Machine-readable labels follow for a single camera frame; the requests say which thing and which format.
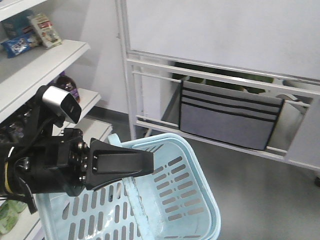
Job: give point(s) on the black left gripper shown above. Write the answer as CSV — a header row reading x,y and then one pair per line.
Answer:
x,y
56,164

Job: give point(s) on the light blue plastic basket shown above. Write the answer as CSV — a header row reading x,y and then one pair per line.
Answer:
x,y
175,202

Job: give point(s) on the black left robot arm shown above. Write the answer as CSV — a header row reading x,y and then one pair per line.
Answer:
x,y
14,162

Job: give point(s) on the white store shelf unit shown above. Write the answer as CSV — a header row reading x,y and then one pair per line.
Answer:
x,y
20,77

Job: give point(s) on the grey striped fabric box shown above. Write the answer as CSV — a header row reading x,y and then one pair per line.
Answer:
x,y
229,116

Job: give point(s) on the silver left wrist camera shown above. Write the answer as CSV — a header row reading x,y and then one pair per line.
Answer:
x,y
61,102

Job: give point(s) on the white metal rack frame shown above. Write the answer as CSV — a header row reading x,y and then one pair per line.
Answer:
x,y
273,45

